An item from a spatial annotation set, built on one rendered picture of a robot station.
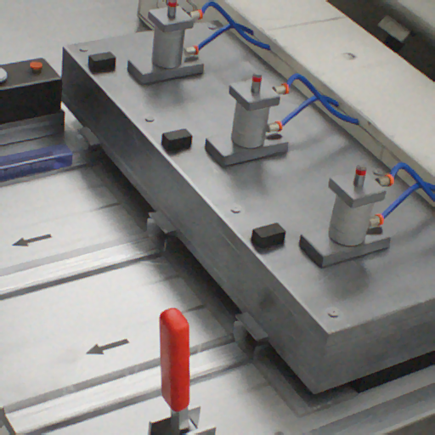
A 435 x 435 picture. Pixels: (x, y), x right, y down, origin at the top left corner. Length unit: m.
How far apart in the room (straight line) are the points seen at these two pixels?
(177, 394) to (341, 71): 0.33
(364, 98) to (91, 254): 0.22
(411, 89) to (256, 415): 0.28
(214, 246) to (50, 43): 0.34
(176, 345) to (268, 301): 0.13
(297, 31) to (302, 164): 0.15
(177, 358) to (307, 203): 0.20
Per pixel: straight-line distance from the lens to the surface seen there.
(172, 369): 0.55
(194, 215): 0.71
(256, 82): 0.72
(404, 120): 0.78
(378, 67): 0.83
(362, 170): 0.64
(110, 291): 0.71
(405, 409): 0.65
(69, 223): 0.77
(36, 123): 0.84
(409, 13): 0.87
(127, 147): 0.78
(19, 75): 0.84
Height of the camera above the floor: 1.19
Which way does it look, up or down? 6 degrees down
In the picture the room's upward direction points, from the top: 42 degrees clockwise
